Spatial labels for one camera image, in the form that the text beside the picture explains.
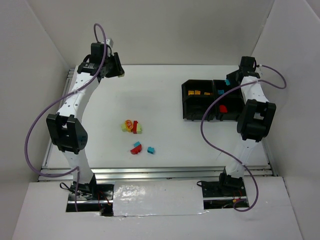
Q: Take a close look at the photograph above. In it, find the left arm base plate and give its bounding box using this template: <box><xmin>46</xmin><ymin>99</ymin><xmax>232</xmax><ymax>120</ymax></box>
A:
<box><xmin>59</xmin><ymin>182</ymin><xmax>115</xmax><ymax>217</ymax></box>

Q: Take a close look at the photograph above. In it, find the light green rounded lego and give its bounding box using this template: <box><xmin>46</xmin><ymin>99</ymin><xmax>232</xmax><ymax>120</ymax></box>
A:
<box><xmin>136</xmin><ymin>123</ymin><xmax>142</xmax><ymax>134</ymax></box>

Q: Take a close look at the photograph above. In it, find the black four-compartment bin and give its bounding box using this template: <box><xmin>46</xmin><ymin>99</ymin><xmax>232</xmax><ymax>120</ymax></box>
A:
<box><xmin>181</xmin><ymin>79</ymin><xmax>245</xmax><ymax>122</ymax></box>

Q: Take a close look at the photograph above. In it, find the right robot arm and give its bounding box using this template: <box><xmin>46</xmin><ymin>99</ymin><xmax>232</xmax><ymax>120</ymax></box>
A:
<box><xmin>219</xmin><ymin>56</ymin><xmax>276</xmax><ymax>191</ymax></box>

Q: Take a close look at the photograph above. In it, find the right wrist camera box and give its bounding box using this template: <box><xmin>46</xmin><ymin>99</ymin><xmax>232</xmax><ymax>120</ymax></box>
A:
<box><xmin>256</xmin><ymin>64</ymin><xmax>263</xmax><ymax>77</ymax></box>

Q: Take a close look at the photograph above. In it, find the red rounded lego brick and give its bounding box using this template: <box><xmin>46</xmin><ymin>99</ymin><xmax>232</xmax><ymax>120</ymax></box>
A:
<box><xmin>219</xmin><ymin>105</ymin><xmax>228</xmax><ymax>114</ymax></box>

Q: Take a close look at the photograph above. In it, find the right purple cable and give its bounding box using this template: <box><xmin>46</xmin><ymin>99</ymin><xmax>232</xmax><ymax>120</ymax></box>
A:
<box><xmin>200</xmin><ymin>64</ymin><xmax>287</xmax><ymax>213</ymax></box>

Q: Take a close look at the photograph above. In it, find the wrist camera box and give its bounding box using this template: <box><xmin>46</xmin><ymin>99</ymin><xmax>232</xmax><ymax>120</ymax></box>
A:
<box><xmin>256</xmin><ymin>64</ymin><xmax>263</xmax><ymax>77</ymax></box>
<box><xmin>105</xmin><ymin>38</ymin><xmax>114</xmax><ymax>48</ymax></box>

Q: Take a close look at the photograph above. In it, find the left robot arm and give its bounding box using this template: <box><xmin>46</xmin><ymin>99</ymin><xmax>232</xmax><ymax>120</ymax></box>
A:
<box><xmin>46</xmin><ymin>39</ymin><xmax>125</xmax><ymax>195</ymax></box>

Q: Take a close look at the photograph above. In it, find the red tall lego brick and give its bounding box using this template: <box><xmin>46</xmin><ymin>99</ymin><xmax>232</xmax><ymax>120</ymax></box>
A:
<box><xmin>132</xmin><ymin>120</ymin><xmax>138</xmax><ymax>134</ymax></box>

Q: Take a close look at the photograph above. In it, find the aluminium rail frame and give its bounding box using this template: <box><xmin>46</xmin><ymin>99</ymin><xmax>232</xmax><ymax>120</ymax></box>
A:
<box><xmin>38</xmin><ymin>164</ymin><xmax>274</xmax><ymax>182</ymax></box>

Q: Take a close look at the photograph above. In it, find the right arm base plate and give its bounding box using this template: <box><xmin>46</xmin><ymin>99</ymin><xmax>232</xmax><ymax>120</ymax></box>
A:
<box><xmin>196</xmin><ymin>180</ymin><xmax>249</xmax><ymax>210</ymax></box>

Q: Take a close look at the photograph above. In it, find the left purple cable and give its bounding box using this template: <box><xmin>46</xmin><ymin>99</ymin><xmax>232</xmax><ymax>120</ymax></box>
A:
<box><xmin>24</xmin><ymin>23</ymin><xmax>107</xmax><ymax>213</ymax></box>

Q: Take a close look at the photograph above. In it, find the light green lego brick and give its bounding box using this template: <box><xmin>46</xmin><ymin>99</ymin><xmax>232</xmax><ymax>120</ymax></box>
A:
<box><xmin>121</xmin><ymin>123</ymin><xmax>128</xmax><ymax>132</ymax></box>

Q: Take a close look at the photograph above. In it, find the teal and green lego brick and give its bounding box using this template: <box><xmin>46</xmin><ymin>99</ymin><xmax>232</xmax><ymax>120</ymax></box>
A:
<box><xmin>224</xmin><ymin>79</ymin><xmax>231</xmax><ymax>86</ymax></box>

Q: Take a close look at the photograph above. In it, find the small teal lego brick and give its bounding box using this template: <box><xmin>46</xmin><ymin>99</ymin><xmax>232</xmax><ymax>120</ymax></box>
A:
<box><xmin>147</xmin><ymin>146</ymin><xmax>155</xmax><ymax>154</ymax></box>

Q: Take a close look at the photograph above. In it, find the white foil tape panel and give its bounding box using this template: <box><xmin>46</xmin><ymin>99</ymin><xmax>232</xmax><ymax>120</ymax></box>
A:
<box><xmin>112</xmin><ymin>180</ymin><xmax>205</xmax><ymax>217</ymax></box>

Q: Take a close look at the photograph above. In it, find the red half-round lego brick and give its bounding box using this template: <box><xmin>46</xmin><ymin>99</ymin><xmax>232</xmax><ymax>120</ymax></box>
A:
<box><xmin>130</xmin><ymin>144</ymin><xmax>142</xmax><ymax>155</ymax></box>

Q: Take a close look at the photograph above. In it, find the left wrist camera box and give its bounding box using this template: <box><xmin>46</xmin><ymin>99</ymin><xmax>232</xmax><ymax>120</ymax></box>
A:
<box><xmin>105</xmin><ymin>38</ymin><xmax>114</xmax><ymax>48</ymax></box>

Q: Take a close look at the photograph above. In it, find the purple cable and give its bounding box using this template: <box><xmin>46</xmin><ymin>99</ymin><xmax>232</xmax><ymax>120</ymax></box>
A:
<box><xmin>24</xmin><ymin>23</ymin><xmax>107</xmax><ymax>213</ymax></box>
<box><xmin>200</xmin><ymin>64</ymin><xmax>287</xmax><ymax>213</ymax></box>

